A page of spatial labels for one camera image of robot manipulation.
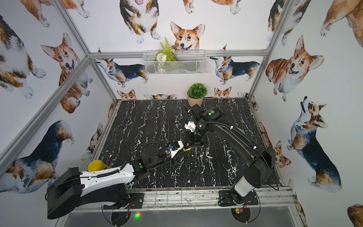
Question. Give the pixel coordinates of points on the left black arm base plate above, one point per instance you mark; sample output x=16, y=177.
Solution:
x=133, y=201

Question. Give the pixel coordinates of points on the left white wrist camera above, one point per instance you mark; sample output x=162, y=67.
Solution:
x=174, y=148

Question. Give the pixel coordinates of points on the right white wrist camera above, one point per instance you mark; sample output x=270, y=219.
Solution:
x=190, y=126

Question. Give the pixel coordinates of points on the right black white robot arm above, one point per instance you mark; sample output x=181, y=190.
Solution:
x=260, y=160

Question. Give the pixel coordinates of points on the green fern with white flower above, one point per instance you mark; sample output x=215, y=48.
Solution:
x=166, y=58

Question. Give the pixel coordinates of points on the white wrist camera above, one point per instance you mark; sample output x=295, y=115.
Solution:
x=190, y=126
x=174, y=148

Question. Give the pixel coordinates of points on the white wire wall basket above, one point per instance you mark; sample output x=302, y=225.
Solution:
x=176, y=63

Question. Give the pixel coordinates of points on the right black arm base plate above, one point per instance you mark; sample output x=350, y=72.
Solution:
x=232, y=198

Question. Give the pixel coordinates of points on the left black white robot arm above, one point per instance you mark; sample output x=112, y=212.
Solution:
x=75, y=188

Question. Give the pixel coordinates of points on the potted green plant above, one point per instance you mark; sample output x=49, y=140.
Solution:
x=196, y=93

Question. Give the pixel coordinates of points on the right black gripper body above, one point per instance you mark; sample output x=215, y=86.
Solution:
x=197, y=137

